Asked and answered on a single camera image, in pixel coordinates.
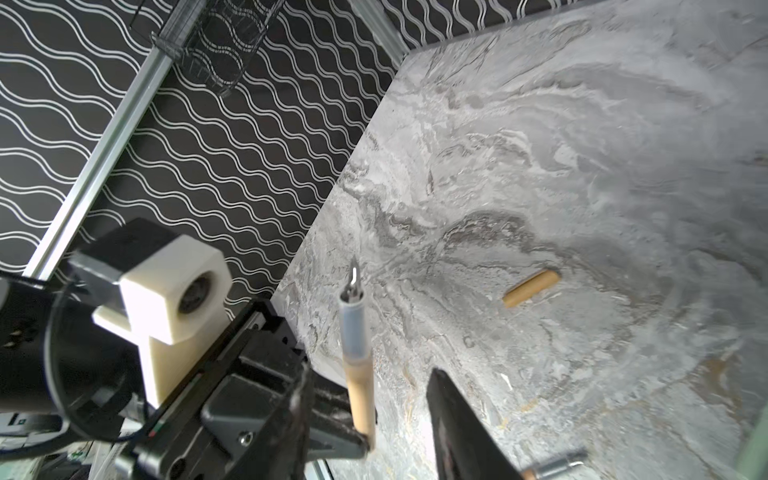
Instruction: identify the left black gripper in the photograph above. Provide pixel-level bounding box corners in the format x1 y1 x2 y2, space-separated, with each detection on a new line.
115 298 369 479

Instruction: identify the black wire basket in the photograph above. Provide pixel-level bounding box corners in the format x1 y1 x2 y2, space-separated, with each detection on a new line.
139 0 285 97

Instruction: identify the green pen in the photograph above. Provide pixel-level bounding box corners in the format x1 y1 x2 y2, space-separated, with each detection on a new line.
735 406 768 480

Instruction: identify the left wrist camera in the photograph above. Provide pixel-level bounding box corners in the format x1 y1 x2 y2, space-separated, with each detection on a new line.
69 218 232 407

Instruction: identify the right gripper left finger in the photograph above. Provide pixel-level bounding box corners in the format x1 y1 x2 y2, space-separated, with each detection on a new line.
227 362 314 479

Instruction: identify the orange pen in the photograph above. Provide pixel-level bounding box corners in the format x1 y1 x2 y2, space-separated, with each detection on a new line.
521 451 588 480
338 257 376 452

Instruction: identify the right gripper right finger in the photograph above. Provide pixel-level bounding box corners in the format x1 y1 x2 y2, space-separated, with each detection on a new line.
426 368 521 479

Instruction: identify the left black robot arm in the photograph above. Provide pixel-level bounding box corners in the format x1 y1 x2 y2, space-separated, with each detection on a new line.
1 273 369 479

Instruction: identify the orange pen cap left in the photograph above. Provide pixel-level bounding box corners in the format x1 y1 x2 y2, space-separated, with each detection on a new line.
502 269 561 308

